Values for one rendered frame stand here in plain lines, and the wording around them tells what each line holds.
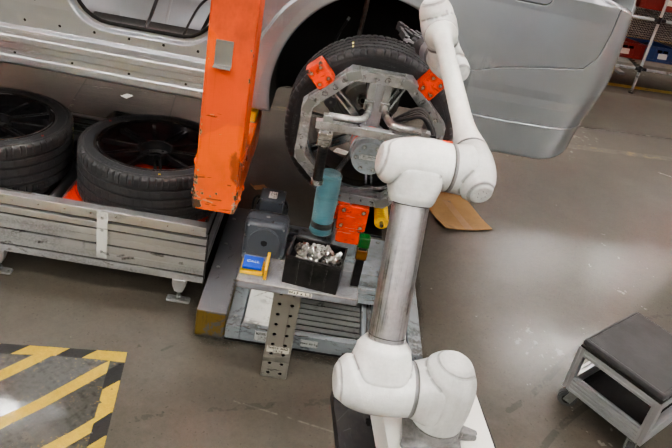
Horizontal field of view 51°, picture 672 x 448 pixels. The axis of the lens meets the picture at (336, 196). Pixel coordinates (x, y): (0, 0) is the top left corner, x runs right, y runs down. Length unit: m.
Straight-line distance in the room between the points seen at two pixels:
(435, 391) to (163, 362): 1.21
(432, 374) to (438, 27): 1.02
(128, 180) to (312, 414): 1.17
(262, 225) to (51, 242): 0.85
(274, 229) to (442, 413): 1.21
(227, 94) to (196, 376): 1.05
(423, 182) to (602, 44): 1.46
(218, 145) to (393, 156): 0.92
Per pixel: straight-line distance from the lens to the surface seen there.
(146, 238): 2.92
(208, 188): 2.64
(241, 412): 2.63
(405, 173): 1.80
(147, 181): 2.92
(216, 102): 2.49
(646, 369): 2.88
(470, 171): 1.85
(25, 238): 3.10
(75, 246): 3.04
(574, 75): 3.09
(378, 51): 2.63
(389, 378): 1.91
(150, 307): 3.04
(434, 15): 2.22
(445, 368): 1.95
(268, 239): 2.89
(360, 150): 2.51
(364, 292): 3.03
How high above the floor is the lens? 1.90
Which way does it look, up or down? 28 degrees down
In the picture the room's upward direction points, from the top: 11 degrees clockwise
